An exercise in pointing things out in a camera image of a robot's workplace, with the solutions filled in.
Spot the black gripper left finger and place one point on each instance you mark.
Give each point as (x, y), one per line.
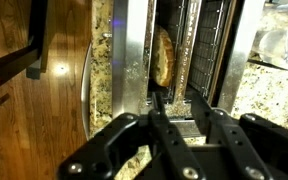
(176, 155)

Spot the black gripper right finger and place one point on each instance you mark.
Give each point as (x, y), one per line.
(240, 156)

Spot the bread slice with brown crust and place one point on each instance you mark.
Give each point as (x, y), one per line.
(162, 60)

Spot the stainless steel two-slot toaster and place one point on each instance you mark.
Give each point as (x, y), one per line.
(211, 41)

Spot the black tripod stand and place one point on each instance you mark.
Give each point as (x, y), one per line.
(28, 58)

